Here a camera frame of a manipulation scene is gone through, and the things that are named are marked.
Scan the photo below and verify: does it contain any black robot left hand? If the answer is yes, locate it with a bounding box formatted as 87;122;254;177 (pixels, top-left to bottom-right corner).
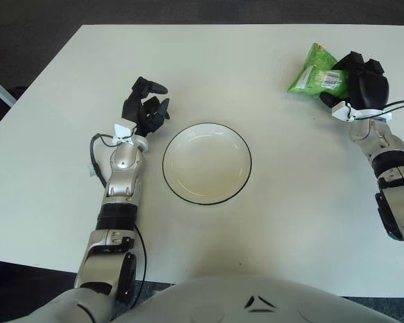
121;76;171;137

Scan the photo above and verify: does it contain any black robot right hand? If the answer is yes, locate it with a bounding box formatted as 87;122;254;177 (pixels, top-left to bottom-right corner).
319;50;391;112

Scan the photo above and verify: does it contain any green snack bag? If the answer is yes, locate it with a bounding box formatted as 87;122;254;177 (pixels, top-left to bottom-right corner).
286;42;351;100

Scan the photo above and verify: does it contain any white plate with black rim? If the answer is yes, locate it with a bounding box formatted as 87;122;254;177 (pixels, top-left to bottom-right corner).
162;122;254;205

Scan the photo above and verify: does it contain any white left wrist tag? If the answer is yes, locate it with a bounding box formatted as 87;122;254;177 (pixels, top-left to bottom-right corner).
113;122;137;146

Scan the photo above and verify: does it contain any white wrist tag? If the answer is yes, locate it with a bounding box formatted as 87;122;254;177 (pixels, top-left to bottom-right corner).
113;122;137;146
331;102;354;122

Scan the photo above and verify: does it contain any white right wrist tag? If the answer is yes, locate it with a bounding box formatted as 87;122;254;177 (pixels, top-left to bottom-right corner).
331;102;354;122

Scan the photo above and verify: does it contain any white furniture edge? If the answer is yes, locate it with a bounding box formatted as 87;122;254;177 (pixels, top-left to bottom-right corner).
0;71;17;109

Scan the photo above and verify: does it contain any silver robot torso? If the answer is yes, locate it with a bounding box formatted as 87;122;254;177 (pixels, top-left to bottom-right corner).
30;275;404;323

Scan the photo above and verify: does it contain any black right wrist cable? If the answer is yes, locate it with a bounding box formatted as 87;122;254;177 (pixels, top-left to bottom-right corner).
347;98;404;119

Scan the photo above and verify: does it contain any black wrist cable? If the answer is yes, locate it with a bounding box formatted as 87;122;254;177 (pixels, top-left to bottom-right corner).
89;133;123;188
347;98;404;119

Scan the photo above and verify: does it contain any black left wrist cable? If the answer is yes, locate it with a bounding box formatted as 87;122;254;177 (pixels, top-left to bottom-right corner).
89;133;123;188

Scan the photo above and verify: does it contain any thin black left elbow cable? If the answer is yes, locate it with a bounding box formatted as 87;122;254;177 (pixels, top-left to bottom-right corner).
133;224;147;306

